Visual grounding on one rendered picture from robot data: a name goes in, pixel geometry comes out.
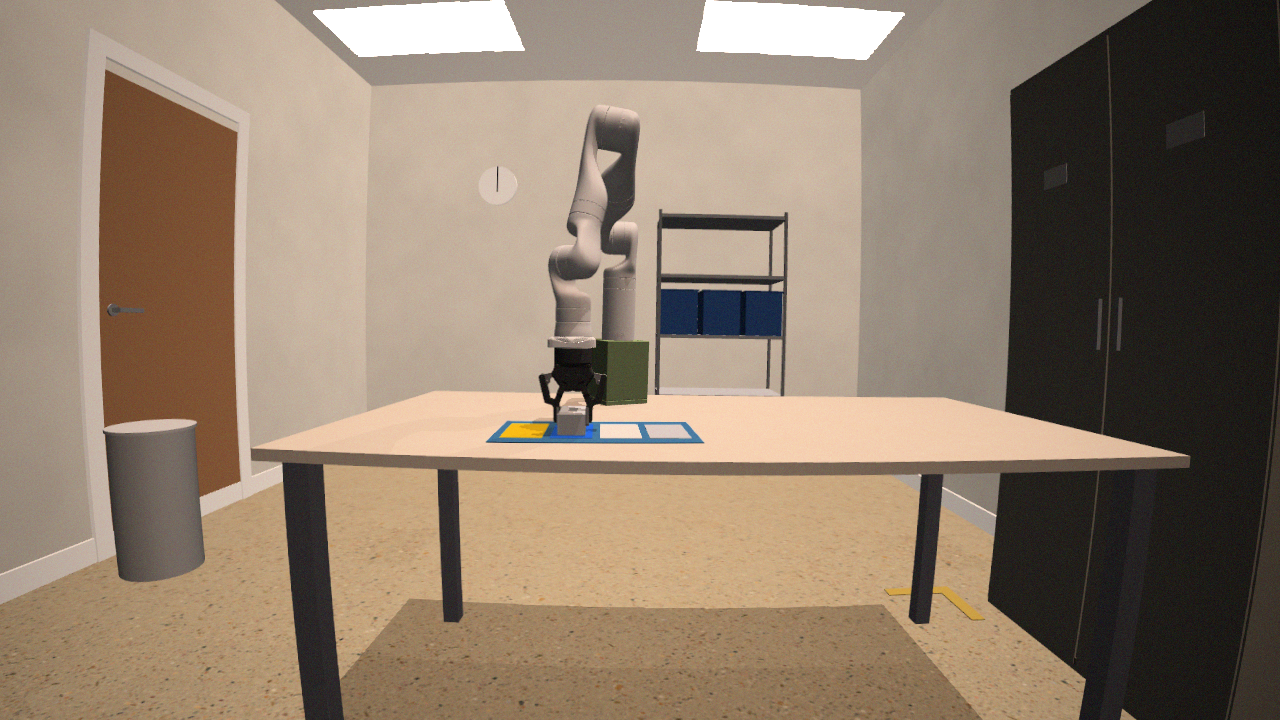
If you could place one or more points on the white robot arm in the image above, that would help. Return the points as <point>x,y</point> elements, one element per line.
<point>593,213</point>

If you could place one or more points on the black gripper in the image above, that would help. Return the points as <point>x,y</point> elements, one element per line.
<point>572,372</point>

